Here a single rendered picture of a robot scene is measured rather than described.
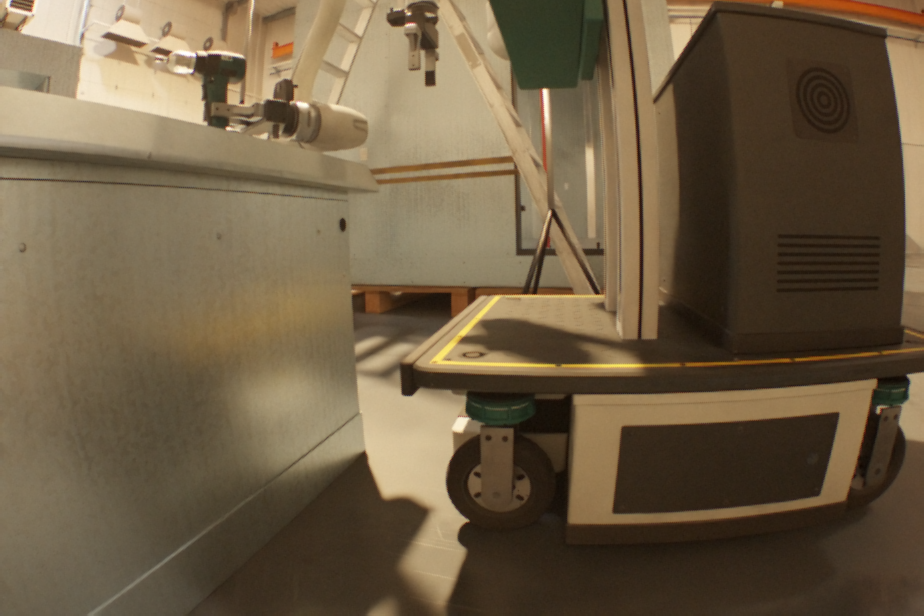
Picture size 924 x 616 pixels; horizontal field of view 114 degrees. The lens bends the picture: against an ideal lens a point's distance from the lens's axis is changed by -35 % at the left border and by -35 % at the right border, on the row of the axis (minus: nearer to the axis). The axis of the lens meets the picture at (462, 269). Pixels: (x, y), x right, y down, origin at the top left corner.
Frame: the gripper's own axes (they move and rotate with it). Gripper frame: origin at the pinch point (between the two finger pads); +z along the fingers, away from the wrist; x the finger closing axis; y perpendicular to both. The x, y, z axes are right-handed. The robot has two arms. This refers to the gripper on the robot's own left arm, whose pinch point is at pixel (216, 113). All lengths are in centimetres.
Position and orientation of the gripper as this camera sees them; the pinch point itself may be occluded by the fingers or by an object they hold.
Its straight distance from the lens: 98.8
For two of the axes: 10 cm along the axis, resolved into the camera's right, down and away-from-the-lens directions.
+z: -6.3, 0.8, -7.7
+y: 0.2, 10.0, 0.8
